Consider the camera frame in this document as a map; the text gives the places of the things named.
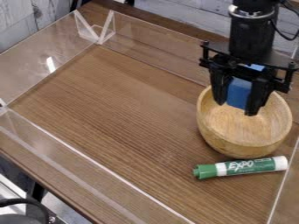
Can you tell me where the black metal stand base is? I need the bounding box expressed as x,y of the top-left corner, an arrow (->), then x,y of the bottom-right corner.
0,199 -> 68,224

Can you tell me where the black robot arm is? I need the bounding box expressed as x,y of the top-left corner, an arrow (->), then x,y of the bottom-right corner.
198,0 -> 299,116

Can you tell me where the black cable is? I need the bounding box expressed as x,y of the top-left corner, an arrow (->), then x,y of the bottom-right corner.
269,0 -> 299,42

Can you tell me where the green Expo marker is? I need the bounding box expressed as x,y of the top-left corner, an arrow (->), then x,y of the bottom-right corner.
192,156 -> 288,179

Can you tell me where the brown wooden bowl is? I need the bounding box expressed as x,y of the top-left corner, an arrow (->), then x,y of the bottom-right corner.
196,87 -> 293,158

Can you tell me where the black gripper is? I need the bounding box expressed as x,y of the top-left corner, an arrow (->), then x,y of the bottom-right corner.
200,3 -> 299,116

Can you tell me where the clear acrylic tray wall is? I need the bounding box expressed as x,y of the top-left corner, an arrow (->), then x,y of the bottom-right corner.
0,8 -> 299,224

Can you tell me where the blue block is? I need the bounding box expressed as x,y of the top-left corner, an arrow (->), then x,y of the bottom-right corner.
225,64 -> 267,110

